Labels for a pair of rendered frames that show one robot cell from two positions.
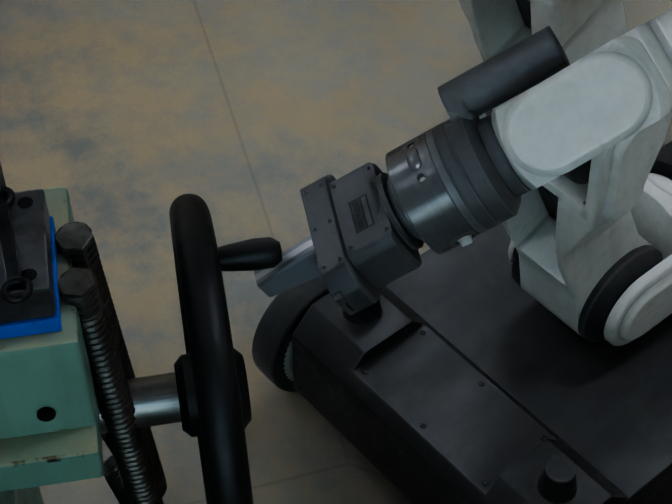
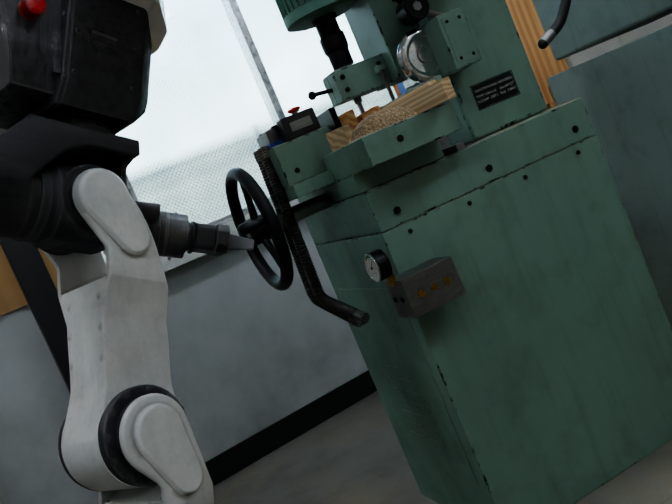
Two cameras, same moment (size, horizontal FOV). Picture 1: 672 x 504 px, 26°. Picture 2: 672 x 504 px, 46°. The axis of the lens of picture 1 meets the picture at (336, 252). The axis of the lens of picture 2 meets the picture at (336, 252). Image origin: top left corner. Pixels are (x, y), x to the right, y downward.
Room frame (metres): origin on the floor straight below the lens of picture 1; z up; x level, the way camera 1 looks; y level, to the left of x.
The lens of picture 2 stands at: (2.37, -0.03, 0.85)
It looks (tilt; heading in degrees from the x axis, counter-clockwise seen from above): 5 degrees down; 171
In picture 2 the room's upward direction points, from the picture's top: 23 degrees counter-clockwise
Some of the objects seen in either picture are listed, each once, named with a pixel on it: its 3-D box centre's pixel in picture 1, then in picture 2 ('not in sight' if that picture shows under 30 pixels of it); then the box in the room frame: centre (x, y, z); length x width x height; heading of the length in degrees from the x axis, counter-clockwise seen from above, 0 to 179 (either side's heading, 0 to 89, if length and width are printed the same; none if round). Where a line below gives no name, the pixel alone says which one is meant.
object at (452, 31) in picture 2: not in sight; (450, 43); (0.70, 0.63, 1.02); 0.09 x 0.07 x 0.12; 10
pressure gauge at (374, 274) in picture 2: not in sight; (381, 269); (0.87, 0.26, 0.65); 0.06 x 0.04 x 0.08; 10
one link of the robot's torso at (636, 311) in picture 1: (614, 251); not in sight; (1.26, -0.36, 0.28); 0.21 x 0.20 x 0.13; 130
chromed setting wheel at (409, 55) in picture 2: not in sight; (423, 55); (0.68, 0.57, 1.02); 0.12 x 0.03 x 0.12; 100
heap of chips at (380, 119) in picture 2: not in sight; (380, 119); (0.85, 0.38, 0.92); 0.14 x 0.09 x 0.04; 100
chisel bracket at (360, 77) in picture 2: not in sight; (359, 83); (0.58, 0.44, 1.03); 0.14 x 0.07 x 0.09; 100
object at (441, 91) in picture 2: not in sight; (383, 122); (0.66, 0.44, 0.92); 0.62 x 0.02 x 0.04; 10
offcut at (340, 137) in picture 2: not in sight; (340, 138); (0.74, 0.32, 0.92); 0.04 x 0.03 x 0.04; 52
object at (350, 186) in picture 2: not in sight; (364, 178); (0.59, 0.37, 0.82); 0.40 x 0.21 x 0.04; 10
